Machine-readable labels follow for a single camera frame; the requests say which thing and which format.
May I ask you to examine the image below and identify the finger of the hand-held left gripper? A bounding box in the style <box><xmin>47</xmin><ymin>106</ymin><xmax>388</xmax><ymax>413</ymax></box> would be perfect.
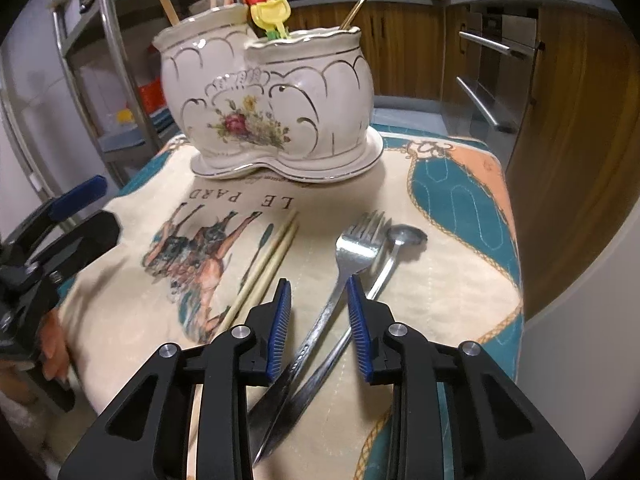
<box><xmin>0</xmin><ymin>175</ymin><xmax>108</xmax><ymax>256</ymax></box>
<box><xmin>30</xmin><ymin>210</ymin><xmax>121</xmax><ymax>281</ymax></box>

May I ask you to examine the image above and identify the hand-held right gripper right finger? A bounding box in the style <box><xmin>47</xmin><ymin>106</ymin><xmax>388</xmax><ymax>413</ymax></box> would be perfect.
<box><xmin>345</xmin><ymin>274</ymin><xmax>586</xmax><ymax>480</ymax></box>

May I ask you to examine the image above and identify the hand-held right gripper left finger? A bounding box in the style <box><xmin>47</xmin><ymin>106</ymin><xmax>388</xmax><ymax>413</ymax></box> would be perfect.
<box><xmin>59</xmin><ymin>277</ymin><xmax>293</xmax><ymax>480</ymax></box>

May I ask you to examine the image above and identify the silver fork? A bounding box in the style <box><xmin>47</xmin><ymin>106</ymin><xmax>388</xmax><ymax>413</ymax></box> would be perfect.
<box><xmin>247</xmin><ymin>210</ymin><xmax>390</xmax><ymax>465</ymax></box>

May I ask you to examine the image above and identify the silver spoon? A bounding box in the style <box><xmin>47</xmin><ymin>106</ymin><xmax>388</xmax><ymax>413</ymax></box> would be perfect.
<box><xmin>248</xmin><ymin>225</ymin><xmax>429</xmax><ymax>441</ymax></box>

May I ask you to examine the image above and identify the white floral ceramic utensil holder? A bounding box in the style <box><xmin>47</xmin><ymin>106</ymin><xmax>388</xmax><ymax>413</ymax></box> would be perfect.
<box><xmin>151</xmin><ymin>2</ymin><xmax>385</xmax><ymax>181</ymax></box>

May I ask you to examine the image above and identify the person's left hand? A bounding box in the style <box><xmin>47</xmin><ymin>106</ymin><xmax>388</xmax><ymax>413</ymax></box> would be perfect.
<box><xmin>0</xmin><ymin>310</ymin><xmax>71</xmax><ymax>406</ymax></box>

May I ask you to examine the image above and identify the printed quilted tablecloth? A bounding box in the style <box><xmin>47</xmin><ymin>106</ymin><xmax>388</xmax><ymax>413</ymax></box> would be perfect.
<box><xmin>40</xmin><ymin>132</ymin><xmax>526</xmax><ymax>480</ymax></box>

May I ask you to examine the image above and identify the large red plastic bag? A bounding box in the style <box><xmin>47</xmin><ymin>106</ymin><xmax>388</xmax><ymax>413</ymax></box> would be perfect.
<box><xmin>137</xmin><ymin>82</ymin><xmax>166</xmax><ymax>111</ymax></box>

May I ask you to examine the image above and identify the wooden kitchen cabinet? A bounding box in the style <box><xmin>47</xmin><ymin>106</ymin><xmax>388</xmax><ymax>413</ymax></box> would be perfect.
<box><xmin>287</xmin><ymin>0</ymin><xmax>640</xmax><ymax>321</ymax></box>

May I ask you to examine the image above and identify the built-in oven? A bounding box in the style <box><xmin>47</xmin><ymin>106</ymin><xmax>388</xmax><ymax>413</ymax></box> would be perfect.
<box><xmin>452</xmin><ymin>2</ymin><xmax>543</xmax><ymax>136</ymax></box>

